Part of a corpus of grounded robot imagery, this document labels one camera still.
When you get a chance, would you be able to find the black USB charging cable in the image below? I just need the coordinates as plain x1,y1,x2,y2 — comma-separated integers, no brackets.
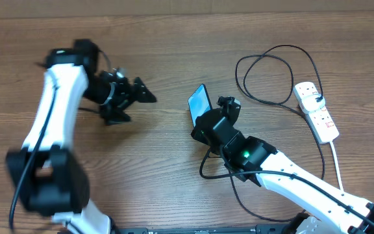
227,44,327,223

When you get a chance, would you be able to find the white power strip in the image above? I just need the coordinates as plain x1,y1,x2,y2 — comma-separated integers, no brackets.
306,107,339,144

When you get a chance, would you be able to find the white charger adapter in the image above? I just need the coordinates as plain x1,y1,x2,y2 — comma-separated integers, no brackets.
293,82,326,114

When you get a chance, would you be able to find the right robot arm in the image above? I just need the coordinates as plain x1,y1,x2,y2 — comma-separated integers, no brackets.
188,94,374,233

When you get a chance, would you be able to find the white power strip cord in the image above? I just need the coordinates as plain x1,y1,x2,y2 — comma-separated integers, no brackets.
329,141,345,192

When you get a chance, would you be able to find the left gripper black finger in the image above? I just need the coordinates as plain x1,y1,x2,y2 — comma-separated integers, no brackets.
99,105,131,125
133,77,157,103

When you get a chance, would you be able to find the Samsung Galaxy smartphone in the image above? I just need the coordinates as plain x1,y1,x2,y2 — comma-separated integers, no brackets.
188,84,212,127

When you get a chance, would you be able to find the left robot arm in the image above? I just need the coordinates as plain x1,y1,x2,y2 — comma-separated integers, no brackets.
6,39,156,233

